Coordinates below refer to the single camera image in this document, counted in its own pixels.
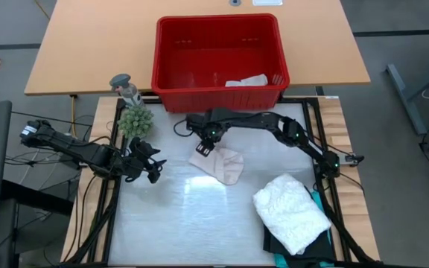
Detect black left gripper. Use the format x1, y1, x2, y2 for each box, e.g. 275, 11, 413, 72
123, 154, 168, 185

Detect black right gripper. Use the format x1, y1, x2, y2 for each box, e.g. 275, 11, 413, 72
186, 110, 225, 158

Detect pinkish white garment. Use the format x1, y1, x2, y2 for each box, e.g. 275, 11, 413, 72
188, 147, 245, 186

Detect plain white thin garment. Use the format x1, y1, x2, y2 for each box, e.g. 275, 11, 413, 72
224, 73, 269, 88

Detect white lace garment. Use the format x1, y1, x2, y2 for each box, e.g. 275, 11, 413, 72
252, 173, 333, 256

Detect teal drawstring shorts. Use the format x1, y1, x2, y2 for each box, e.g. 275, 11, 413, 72
273, 190, 335, 268

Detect dark grey garment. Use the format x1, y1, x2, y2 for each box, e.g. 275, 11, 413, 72
262, 185, 335, 262

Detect red plastic bin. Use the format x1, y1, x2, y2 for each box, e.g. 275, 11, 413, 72
150, 13, 290, 115

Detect green potted plant patterned pot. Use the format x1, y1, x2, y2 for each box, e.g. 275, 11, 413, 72
117, 106, 155, 139

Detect wooden workbench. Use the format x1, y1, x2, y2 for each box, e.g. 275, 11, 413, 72
24, 0, 371, 97

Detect black plug block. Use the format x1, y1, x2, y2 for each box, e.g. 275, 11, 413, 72
343, 153, 364, 167

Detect grey metal desk leg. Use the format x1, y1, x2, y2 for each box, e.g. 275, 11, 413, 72
385, 63, 429, 135

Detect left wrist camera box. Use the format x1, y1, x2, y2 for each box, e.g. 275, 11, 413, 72
129, 136, 162, 157

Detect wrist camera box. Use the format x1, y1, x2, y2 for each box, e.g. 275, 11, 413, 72
186, 113, 205, 132
129, 136, 162, 157

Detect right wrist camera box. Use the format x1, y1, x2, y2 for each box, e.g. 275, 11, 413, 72
186, 113, 205, 132

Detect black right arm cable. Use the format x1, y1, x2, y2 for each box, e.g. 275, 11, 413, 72
172, 118, 195, 138

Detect yellow cable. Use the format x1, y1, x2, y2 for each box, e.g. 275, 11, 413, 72
71, 95, 80, 138

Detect black aluminium table frame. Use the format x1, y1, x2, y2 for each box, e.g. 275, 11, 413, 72
63, 95, 381, 268

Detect thin white cable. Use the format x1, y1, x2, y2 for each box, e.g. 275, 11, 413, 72
20, 148, 74, 187

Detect black floor cable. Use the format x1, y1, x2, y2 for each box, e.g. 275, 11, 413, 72
4, 147, 81, 168

